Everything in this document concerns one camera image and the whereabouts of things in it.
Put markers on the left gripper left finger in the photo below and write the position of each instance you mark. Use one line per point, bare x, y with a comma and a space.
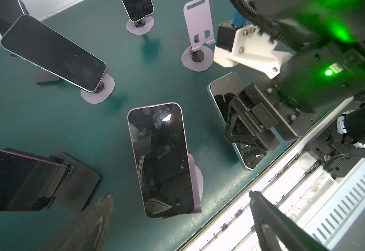
88, 231

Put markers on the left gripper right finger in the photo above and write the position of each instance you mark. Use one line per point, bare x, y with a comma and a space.
273, 227

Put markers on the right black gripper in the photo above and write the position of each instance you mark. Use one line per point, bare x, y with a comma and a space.
314, 79

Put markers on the pink-edged phone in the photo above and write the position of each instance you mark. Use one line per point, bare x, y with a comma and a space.
161, 157

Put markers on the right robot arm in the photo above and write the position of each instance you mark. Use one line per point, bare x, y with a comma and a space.
328, 38

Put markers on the black stand left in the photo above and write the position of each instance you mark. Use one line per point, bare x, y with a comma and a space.
76, 189

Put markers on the black stand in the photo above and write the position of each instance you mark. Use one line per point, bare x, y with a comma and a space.
44, 77
76, 189

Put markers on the purple stand front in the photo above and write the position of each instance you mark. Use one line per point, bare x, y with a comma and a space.
196, 178

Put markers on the purple-edged phone on black stand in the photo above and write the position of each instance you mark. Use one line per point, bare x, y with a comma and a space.
27, 182

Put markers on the phone on back-right purple stand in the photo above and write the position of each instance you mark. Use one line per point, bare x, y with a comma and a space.
138, 9

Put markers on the black stand back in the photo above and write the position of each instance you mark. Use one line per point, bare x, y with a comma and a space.
44, 77

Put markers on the phone on back-centre purple stand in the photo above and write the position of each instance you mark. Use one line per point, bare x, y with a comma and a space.
37, 43

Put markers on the phone on black back stand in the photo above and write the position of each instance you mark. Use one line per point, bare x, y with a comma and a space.
10, 11

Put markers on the green table mat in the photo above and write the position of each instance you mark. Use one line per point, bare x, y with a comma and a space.
147, 70

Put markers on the slotted cable duct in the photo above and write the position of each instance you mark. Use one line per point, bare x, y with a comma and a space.
333, 215

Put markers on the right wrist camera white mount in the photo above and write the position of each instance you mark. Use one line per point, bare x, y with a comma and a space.
247, 46

